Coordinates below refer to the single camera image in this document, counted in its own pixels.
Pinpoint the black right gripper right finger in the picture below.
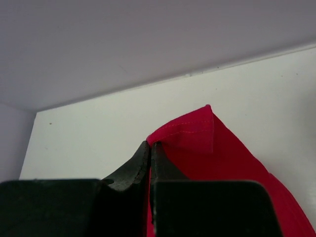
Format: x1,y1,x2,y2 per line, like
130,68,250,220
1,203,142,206
150,143,282,237

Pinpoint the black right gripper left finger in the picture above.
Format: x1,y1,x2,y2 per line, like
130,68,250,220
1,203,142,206
0,142,150,237

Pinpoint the crimson red t shirt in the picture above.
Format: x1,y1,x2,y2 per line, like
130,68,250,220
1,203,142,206
147,105,316,237

